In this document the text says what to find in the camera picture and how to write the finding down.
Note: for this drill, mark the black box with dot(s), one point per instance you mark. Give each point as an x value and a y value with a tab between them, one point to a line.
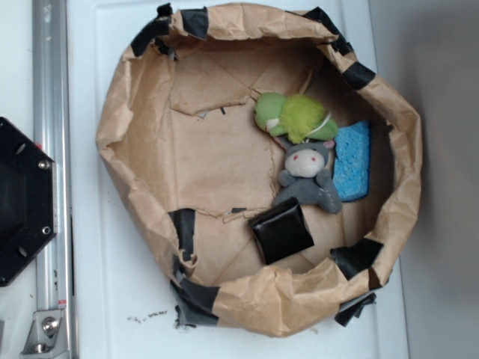
281	231

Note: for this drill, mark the grey plush mouse toy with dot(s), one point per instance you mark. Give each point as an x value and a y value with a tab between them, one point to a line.
306	177

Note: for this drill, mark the brown paper bag bin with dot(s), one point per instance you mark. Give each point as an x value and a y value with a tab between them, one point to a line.
178	138

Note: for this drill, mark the green plush toy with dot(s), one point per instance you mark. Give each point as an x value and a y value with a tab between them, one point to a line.
299	117

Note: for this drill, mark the blue sponge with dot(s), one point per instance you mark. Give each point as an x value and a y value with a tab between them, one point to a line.
352	161

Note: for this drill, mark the aluminium rail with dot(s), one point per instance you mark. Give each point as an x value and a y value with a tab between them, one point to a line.
54	264

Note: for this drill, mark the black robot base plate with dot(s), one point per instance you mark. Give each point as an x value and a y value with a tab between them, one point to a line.
27	201

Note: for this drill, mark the metal corner bracket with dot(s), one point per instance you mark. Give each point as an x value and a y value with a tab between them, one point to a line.
47	337

